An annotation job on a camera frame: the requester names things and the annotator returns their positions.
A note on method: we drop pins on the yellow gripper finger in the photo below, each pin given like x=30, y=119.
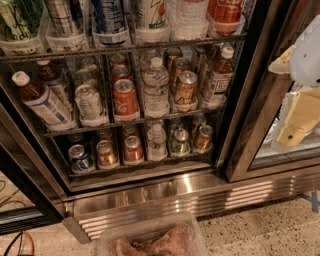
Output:
x=282, y=64
x=303, y=116

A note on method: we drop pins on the silver 7up can front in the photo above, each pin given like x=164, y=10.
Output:
x=88, y=102

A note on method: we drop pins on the silver 7up can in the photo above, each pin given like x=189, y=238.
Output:
x=88, y=102
x=84, y=76

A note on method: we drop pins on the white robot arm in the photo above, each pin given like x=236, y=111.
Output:
x=304, y=67

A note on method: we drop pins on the open glass fridge door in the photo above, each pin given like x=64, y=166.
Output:
x=263, y=92

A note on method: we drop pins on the gold can shelf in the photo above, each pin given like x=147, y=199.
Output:
x=186, y=86
x=179, y=65

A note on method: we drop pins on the gold can front middle shelf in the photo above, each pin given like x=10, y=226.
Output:
x=186, y=86

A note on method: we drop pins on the gold can bottom right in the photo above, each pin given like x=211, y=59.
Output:
x=203, y=139

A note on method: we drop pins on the gold can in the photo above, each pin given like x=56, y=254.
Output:
x=105, y=153
x=203, y=139

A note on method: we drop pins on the green can bottom shelf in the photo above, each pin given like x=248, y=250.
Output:
x=180, y=142

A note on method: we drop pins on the clear water bottle middle shelf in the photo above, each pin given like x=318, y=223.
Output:
x=156, y=86

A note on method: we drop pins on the water bottle bottom shelf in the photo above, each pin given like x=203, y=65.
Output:
x=156, y=143

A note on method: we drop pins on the red coca-cola can front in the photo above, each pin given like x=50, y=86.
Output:
x=125, y=97

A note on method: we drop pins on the red coca-cola can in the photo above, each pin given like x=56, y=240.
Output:
x=120, y=72
x=125, y=97

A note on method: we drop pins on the red can bottom shelf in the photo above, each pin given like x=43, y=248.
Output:
x=133, y=149

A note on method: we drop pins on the gold can bottom left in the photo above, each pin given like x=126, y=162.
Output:
x=105, y=153

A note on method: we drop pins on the blue pepsi can bottom shelf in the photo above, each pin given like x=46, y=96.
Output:
x=81, y=160

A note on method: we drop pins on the steel fridge vent grille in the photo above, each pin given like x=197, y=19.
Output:
x=199, y=193

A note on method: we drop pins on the brown tea bottle right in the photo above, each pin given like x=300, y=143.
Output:
x=220, y=75

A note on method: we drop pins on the brown tea bottle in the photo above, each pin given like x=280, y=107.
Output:
x=53, y=75
x=41, y=100
x=220, y=75

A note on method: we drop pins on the red coca-cola bottle top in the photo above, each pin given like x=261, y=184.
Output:
x=224, y=16

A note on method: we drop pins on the clear plastic food container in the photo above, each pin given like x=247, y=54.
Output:
x=174, y=235

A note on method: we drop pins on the brown tea bottle left rear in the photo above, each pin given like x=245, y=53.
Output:
x=53, y=75

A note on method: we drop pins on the brown tea bottle left front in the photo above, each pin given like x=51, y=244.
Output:
x=41, y=100

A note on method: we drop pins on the green bottle top left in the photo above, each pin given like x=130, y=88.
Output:
x=20, y=26

